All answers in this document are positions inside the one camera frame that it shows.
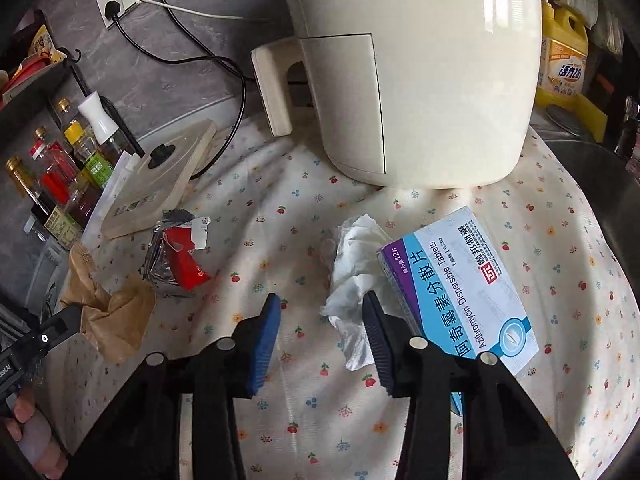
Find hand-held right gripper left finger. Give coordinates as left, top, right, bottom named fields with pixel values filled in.
left=65, top=292, right=283, bottom=480

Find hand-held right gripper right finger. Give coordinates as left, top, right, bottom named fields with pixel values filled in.
left=362, top=290, right=581, bottom=480

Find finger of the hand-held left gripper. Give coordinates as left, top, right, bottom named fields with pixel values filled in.
left=20, top=305, right=83, bottom=359

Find brown paper piece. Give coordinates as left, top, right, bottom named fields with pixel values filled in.
left=60, top=242, right=108, bottom=311
left=80, top=275, right=157, bottom=363

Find white tissue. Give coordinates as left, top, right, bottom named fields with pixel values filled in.
left=320, top=214, right=396, bottom=372

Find blue medicine box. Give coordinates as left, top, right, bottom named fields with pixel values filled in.
left=377, top=205, right=540, bottom=416

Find person's left hand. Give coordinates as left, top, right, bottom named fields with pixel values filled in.
left=7, top=394, right=69, bottom=479

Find red snack wrapper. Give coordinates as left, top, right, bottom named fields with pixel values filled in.
left=165, top=225, right=213, bottom=291

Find floral white tablecloth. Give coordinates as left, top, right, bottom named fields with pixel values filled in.
left=45, top=110, right=640, bottom=480

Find silver foil wrapper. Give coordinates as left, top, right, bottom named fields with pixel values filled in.
left=145, top=210, right=221, bottom=298

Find row of condiment bottles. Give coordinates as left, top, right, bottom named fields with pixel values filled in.
left=5, top=92, right=138, bottom=251

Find black shelf rack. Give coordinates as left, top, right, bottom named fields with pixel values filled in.
left=0, top=10, right=83, bottom=136

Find cream air fryer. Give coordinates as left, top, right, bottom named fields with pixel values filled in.
left=250, top=0, right=543, bottom=191

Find orange snack packet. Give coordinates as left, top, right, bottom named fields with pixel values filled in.
left=27, top=25, right=68, bottom=63

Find yellow detergent bottle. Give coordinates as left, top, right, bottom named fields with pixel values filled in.
left=534, top=0, right=608, bottom=143

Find hanging plastic bags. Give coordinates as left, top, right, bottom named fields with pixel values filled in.
left=575, top=0, right=631, bottom=56

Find white wall socket plate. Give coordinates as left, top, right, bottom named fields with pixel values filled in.
left=97, top=0, right=147, bottom=30

